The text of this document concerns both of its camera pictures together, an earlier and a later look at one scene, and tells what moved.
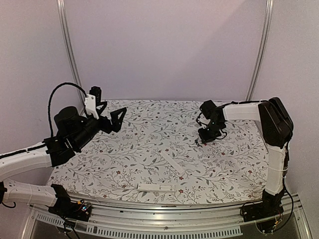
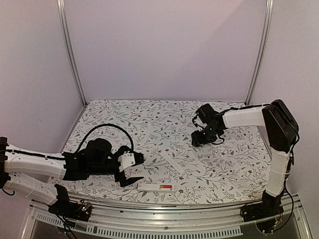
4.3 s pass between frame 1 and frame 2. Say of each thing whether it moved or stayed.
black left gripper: moved
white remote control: stayed
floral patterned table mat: stayed
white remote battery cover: stayed
